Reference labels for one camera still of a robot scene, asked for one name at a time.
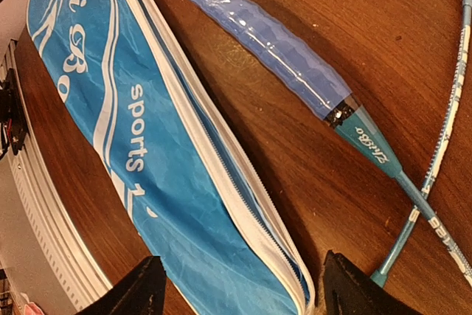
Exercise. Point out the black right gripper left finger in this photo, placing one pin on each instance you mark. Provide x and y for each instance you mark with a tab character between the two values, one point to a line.
141	291

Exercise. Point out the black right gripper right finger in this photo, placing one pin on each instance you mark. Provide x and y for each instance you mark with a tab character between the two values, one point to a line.
348	291

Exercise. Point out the blue racket bag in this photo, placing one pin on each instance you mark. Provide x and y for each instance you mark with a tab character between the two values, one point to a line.
182	176

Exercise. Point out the aluminium front rail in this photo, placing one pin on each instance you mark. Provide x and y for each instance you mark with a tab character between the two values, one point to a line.
72	264

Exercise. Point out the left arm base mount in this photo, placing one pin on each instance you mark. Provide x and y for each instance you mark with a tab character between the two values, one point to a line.
13	121

